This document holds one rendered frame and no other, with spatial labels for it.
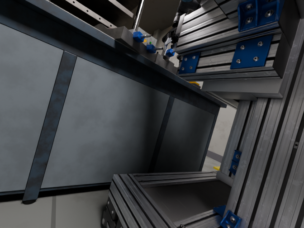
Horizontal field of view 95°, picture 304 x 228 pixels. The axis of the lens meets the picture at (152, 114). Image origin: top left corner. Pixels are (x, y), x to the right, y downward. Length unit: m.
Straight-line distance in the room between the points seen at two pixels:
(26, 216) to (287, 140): 0.96
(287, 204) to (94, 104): 0.78
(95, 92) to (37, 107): 0.23
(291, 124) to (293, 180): 0.16
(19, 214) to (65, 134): 0.34
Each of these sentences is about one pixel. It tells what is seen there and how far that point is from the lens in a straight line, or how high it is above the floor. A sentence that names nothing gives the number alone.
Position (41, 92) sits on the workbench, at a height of 0.48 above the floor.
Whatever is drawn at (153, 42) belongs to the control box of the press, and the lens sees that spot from 2.05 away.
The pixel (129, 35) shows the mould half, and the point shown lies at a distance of 0.74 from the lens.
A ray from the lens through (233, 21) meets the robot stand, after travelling 0.57.
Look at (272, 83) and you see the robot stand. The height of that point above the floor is 0.71.
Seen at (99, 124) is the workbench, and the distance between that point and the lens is 0.76.
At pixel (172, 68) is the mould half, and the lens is 1.01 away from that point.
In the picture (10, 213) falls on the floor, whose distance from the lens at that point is 0.86.
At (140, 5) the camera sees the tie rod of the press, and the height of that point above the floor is 1.60.
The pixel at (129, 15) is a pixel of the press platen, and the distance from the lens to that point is 1.92.
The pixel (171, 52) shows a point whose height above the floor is 0.92.
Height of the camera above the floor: 0.53
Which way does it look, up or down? 1 degrees down
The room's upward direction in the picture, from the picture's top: 16 degrees clockwise
